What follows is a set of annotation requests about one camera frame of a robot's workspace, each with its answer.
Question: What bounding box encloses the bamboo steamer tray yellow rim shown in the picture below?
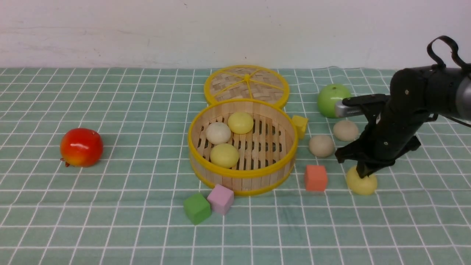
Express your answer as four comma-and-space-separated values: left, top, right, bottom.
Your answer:
187, 99, 299, 196

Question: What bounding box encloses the orange cube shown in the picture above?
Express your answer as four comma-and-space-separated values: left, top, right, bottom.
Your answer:
304, 165, 328, 192

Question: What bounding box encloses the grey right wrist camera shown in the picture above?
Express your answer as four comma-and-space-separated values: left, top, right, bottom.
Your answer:
334, 94, 390, 119

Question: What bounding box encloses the green apple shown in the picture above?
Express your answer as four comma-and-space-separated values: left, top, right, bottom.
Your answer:
317, 84, 352, 119

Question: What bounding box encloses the yellow cube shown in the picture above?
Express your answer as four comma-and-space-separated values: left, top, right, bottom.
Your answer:
291, 115, 308, 139

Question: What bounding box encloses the green checkered tablecloth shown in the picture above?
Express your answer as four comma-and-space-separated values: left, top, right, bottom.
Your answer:
0, 67, 471, 265

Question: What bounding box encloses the woven bamboo steamer lid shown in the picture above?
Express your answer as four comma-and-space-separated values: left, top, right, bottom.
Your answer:
203, 65, 290, 109

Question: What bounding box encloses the pink cube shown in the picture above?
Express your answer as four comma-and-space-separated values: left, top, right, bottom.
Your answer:
207, 184, 234, 215

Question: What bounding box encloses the yellow bun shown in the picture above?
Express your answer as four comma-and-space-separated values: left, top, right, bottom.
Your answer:
346, 166, 378, 195
210, 143, 240, 168
227, 112, 254, 134

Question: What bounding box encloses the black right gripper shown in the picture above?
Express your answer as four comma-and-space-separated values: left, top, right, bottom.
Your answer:
335, 68, 435, 179

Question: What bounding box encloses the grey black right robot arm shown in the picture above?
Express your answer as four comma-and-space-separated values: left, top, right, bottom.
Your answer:
335, 67, 470, 178

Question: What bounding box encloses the green cube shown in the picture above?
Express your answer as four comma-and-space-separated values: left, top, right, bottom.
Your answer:
183, 192, 212, 225

